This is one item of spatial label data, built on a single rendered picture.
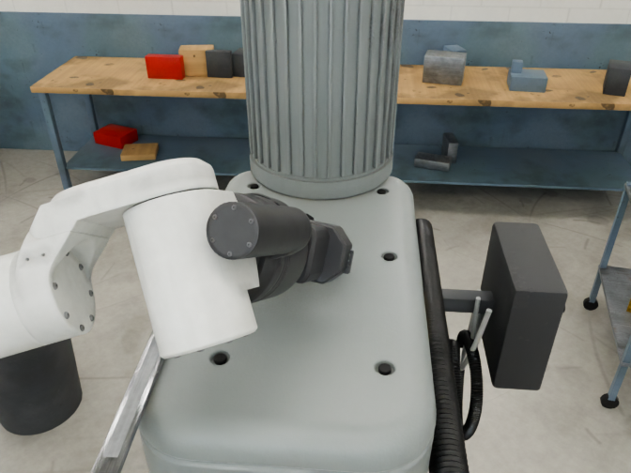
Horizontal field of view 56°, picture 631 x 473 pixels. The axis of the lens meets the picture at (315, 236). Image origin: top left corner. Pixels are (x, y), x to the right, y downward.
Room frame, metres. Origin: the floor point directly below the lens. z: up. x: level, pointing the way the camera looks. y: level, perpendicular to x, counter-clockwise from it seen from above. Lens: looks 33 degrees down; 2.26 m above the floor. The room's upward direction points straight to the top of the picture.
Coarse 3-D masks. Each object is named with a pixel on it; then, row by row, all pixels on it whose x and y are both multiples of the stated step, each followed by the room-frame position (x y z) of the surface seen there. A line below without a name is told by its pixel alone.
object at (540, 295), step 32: (512, 224) 0.86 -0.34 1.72; (512, 256) 0.77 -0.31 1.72; (544, 256) 0.77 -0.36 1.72; (512, 288) 0.70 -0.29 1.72; (544, 288) 0.69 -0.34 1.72; (480, 320) 0.83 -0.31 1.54; (512, 320) 0.68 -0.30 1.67; (544, 320) 0.68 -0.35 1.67; (512, 352) 0.68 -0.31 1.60; (544, 352) 0.68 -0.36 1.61; (512, 384) 0.68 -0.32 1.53
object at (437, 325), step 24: (432, 240) 0.70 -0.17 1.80; (432, 264) 0.64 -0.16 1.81; (432, 288) 0.58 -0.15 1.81; (432, 312) 0.54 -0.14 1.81; (432, 336) 0.50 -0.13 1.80; (432, 360) 0.46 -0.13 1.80; (456, 408) 0.40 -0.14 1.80; (456, 432) 0.37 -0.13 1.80; (432, 456) 0.35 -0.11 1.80; (456, 456) 0.34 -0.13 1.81
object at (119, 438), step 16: (144, 352) 0.38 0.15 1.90; (144, 368) 0.36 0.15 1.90; (160, 368) 0.36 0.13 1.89; (144, 384) 0.34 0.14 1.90; (128, 400) 0.32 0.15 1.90; (144, 400) 0.32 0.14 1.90; (128, 416) 0.31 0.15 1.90; (112, 432) 0.29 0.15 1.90; (128, 432) 0.29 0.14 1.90; (112, 448) 0.28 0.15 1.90; (128, 448) 0.28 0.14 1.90; (96, 464) 0.26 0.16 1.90; (112, 464) 0.26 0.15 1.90
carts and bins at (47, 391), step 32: (608, 256) 2.67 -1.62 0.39; (608, 288) 2.49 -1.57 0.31; (32, 352) 1.81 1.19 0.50; (64, 352) 1.94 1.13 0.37; (0, 384) 1.76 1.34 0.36; (32, 384) 1.80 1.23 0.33; (64, 384) 1.90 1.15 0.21; (0, 416) 1.80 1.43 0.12; (32, 416) 1.79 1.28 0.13; (64, 416) 1.87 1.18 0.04
